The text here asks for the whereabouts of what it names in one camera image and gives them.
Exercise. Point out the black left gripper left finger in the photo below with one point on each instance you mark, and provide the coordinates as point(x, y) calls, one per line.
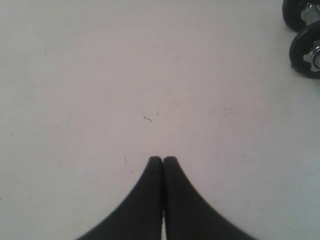
point(140, 215)

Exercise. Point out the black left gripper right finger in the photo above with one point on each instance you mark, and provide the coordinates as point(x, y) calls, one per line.
point(187, 215)

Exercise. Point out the black weight plate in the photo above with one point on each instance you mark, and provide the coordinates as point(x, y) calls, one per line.
point(297, 49)
point(291, 13)

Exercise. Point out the chrome star collar nut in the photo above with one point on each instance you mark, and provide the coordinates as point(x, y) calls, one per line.
point(313, 57)

